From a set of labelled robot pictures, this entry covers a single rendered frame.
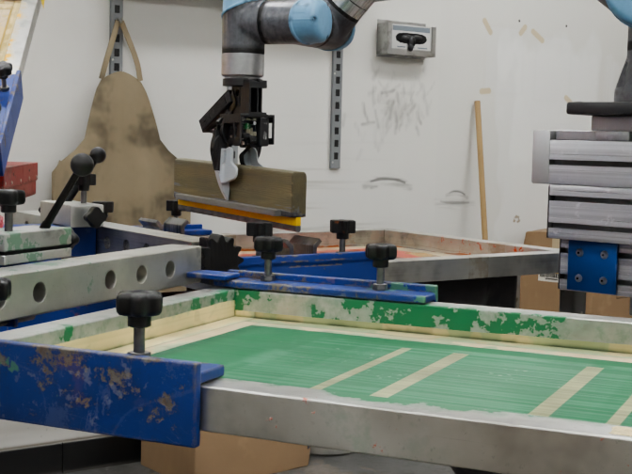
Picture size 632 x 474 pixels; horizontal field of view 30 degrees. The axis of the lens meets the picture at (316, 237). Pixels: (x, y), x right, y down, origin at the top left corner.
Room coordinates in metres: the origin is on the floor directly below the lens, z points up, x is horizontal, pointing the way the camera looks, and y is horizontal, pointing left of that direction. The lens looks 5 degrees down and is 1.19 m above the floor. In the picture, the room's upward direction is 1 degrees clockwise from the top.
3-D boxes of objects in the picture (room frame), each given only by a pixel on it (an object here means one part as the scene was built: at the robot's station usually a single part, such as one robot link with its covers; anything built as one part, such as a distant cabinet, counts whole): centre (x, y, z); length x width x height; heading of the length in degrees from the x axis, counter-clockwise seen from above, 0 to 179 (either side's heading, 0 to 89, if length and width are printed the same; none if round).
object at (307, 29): (2.06, 0.04, 1.39); 0.11 x 0.11 x 0.08; 65
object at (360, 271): (1.85, 0.02, 0.98); 0.30 x 0.05 x 0.07; 126
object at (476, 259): (2.22, -0.01, 0.97); 0.79 x 0.58 x 0.04; 126
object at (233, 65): (2.09, 0.13, 1.31); 0.08 x 0.08 x 0.05
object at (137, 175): (4.13, 0.68, 1.06); 0.53 x 0.07 x 1.05; 126
